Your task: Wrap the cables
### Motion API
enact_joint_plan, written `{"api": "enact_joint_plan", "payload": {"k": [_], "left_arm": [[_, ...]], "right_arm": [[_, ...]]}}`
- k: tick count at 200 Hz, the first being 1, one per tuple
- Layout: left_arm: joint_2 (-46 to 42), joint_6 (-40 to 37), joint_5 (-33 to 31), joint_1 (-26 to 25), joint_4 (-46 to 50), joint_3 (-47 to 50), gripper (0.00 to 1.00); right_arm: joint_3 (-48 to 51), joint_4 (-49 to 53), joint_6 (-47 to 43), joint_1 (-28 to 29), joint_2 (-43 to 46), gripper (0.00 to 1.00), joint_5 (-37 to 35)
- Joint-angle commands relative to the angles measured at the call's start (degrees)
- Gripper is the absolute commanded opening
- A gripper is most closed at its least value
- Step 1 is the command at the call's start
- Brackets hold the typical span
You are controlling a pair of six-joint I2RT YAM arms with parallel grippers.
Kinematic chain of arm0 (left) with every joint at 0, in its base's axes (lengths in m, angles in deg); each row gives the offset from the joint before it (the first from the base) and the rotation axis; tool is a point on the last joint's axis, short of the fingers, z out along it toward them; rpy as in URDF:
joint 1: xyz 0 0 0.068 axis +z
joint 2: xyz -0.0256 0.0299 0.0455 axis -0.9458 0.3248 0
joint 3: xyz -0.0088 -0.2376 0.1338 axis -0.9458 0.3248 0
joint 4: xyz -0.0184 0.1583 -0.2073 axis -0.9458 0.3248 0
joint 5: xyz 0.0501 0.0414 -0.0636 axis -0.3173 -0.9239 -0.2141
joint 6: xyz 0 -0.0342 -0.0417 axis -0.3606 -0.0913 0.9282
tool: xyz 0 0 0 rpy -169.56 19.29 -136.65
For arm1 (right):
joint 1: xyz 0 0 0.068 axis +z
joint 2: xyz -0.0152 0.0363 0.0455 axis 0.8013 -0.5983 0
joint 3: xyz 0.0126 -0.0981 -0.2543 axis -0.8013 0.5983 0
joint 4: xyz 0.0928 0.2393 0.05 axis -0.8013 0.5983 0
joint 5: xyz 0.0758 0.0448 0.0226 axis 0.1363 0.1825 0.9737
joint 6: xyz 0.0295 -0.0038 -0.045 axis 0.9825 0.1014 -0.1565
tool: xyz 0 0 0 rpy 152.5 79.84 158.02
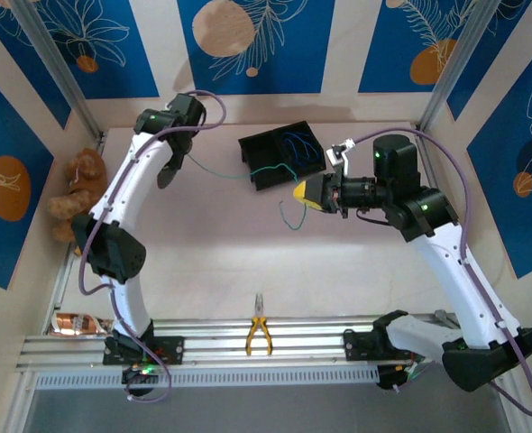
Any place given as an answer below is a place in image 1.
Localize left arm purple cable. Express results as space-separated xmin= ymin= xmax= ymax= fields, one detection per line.
xmin=77 ymin=89 xmax=229 ymax=404

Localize aluminium frame post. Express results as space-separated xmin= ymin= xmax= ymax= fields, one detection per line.
xmin=417 ymin=0 xmax=504 ymax=136
xmin=11 ymin=0 xmax=105 ymax=141

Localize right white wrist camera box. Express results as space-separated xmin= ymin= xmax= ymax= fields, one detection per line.
xmin=326 ymin=138 xmax=355 ymax=181

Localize aluminium side rail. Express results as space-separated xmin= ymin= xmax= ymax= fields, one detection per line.
xmin=49 ymin=130 xmax=109 ymax=335
xmin=413 ymin=124 xmax=483 ymax=324

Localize black controller box with LED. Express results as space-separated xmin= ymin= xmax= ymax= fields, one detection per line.
xmin=376 ymin=363 xmax=414 ymax=392
xmin=121 ymin=364 xmax=159 ymax=398

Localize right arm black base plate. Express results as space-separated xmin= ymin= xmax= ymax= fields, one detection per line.
xmin=343 ymin=328 xmax=426 ymax=362

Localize black two-compartment bin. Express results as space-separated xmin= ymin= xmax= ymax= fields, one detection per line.
xmin=237 ymin=119 xmax=328 ymax=193

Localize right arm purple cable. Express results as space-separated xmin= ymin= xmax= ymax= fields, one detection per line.
xmin=351 ymin=128 xmax=532 ymax=417

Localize aluminium mounting rail beam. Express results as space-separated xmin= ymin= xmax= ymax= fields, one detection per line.
xmin=15 ymin=315 xmax=513 ymax=373

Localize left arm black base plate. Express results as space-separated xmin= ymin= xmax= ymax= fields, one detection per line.
xmin=102 ymin=336 xmax=186 ymax=366

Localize thin green cable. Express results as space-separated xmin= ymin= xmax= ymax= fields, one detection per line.
xmin=185 ymin=152 xmax=310 ymax=232

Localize yellow-handled pliers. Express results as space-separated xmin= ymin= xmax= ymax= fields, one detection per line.
xmin=246 ymin=292 xmax=274 ymax=356

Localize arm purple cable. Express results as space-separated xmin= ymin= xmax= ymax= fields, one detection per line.
xmin=351 ymin=128 xmax=532 ymax=417
xmin=77 ymin=89 xmax=229 ymax=404

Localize brown teddy bear plush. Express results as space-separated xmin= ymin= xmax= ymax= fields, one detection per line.
xmin=47 ymin=148 xmax=110 ymax=244

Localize white slotted cable duct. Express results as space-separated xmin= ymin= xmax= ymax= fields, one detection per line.
xmin=34 ymin=365 xmax=380 ymax=390

